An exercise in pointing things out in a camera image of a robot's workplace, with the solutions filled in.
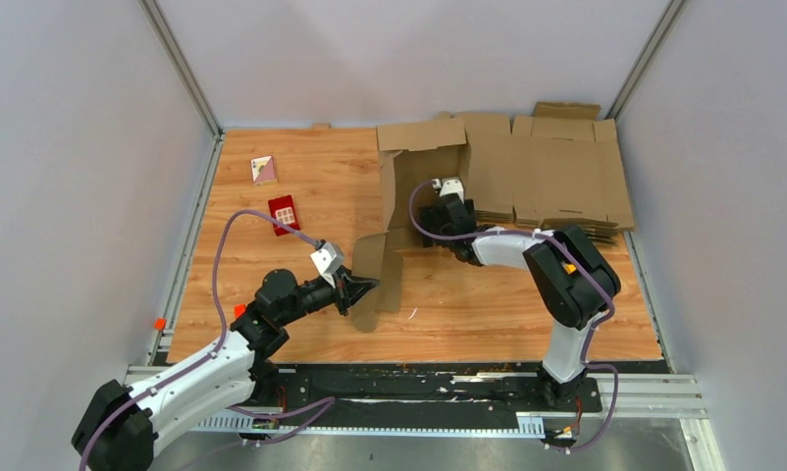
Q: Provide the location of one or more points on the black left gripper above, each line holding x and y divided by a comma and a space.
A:
350, 288

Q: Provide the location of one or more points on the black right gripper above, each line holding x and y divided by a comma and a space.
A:
429, 217

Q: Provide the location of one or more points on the brown cardboard box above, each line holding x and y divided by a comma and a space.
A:
409, 154

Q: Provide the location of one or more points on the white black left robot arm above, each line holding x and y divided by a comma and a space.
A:
124, 427

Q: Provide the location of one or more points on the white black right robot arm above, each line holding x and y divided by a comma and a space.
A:
575, 282

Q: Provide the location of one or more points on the red small box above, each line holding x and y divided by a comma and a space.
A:
283, 210

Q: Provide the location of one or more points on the pink white card box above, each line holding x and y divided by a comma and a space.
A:
264, 170

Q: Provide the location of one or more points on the stack of flat cardboard boxes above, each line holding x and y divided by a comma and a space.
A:
557, 166

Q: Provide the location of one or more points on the orange small clip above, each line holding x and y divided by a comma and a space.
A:
160, 323

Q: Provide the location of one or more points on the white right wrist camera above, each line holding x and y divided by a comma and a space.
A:
448, 190

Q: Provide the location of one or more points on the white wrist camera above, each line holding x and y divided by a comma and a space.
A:
448, 190
328, 260

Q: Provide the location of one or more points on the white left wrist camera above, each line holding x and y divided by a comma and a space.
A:
328, 260

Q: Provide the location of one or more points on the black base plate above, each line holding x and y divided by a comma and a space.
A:
424, 396

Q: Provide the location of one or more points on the aluminium frame rails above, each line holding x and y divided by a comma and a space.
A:
441, 276

